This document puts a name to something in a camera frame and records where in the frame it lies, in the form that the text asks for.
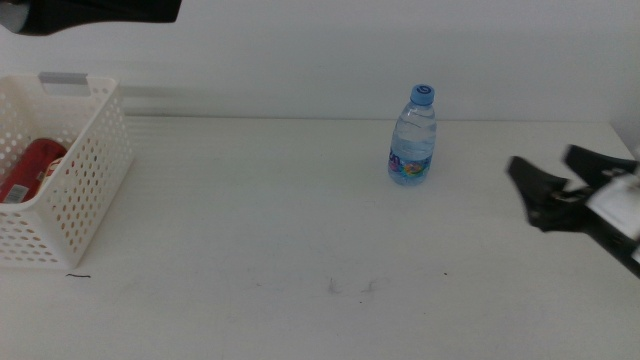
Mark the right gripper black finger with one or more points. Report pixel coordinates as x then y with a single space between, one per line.
597 165
537 182

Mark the clear water bottle blue cap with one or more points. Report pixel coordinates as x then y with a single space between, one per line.
412 145

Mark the red soda can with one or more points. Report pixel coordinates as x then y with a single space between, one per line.
30 170

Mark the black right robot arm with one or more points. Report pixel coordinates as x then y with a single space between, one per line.
617 247

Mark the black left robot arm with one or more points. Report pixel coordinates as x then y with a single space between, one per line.
90 12

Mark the white perforated plastic basket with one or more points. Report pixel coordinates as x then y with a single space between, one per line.
95 165

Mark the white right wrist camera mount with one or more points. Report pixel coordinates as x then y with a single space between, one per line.
617 205

